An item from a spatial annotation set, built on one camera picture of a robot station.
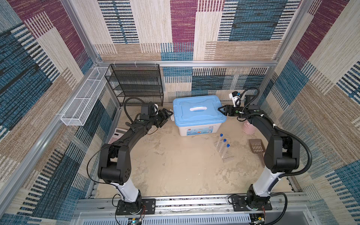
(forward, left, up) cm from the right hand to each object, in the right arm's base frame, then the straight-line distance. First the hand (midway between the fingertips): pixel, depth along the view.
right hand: (221, 110), depth 90 cm
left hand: (-2, +31, +1) cm, 31 cm away
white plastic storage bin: (-7, +14, -11) cm, 19 cm away
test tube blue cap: (-17, +2, -9) cm, 19 cm away
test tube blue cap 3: (-23, 0, -13) cm, 27 cm away
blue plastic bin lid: (+1, +15, -1) cm, 15 cm away
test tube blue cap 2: (-20, +1, -5) cm, 21 cm away
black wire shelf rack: (+29, +59, +1) cm, 66 cm away
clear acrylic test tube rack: (-22, -4, -17) cm, 29 cm away
